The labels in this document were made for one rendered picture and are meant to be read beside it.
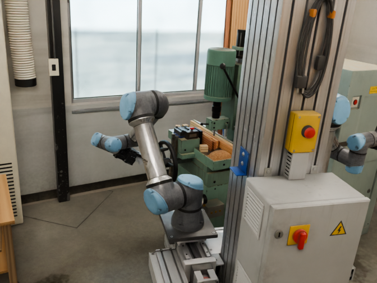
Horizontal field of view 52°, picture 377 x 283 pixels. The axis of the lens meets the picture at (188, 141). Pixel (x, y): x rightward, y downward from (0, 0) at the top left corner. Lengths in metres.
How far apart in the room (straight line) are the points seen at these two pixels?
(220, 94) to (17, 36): 1.52
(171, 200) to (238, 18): 2.55
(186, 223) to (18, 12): 1.97
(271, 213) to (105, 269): 1.84
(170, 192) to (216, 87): 0.93
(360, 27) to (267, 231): 3.53
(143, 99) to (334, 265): 0.97
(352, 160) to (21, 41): 2.31
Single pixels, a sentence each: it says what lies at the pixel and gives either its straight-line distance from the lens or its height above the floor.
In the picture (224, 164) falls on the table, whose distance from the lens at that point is 2.29.
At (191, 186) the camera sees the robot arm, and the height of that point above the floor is 1.04.
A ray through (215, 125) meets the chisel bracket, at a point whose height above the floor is 1.03.
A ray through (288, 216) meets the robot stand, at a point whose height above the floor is 1.20.
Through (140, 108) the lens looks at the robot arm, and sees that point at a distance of 1.64.
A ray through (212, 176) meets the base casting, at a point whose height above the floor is 0.78.
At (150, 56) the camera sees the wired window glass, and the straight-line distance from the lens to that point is 3.65.
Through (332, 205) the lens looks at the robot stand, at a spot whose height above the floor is 1.22.
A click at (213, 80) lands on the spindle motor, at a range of 2.34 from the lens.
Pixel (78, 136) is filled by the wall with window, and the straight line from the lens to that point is 3.52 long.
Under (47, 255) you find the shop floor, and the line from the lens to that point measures 3.03.
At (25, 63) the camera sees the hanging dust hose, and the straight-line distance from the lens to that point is 3.09.
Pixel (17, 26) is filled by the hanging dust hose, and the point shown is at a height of 1.51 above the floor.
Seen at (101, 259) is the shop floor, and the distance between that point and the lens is 2.93.
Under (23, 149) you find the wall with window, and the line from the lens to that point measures 3.46.
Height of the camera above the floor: 1.79
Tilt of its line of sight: 21 degrees down
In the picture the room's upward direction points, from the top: 4 degrees clockwise
